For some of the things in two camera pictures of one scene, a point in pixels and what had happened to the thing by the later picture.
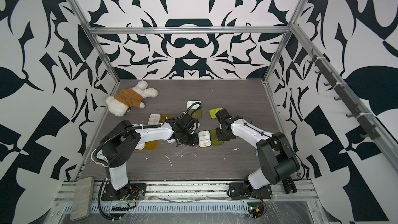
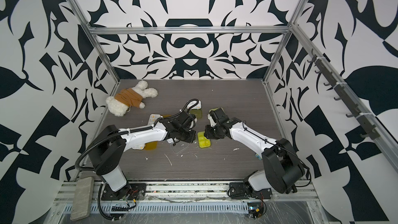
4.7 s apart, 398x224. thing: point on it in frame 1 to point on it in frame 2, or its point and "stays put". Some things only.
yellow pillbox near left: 151,145 stays put
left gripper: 195,141 stays put
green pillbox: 213,112 stays put
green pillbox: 213,140 to 203,142
